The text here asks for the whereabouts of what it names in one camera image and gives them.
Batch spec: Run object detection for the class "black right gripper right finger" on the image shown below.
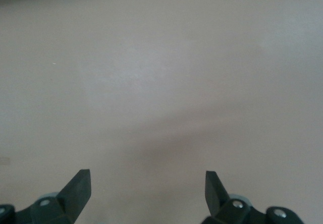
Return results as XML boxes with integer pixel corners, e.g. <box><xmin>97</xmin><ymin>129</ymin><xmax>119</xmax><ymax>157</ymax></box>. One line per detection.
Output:
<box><xmin>200</xmin><ymin>171</ymin><xmax>305</xmax><ymax>224</ymax></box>

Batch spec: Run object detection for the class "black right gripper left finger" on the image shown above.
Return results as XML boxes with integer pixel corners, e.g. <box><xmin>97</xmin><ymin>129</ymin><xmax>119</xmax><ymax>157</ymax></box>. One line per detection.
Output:
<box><xmin>0</xmin><ymin>169</ymin><xmax>91</xmax><ymax>224</ymax></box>

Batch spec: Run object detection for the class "brown table cover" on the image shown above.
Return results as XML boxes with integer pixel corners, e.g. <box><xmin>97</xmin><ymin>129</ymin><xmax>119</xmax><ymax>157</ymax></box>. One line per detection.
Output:
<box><xmin>0</xmin><ymin>0</ymin><xmax>323</xmax><ymax>224</ymax></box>

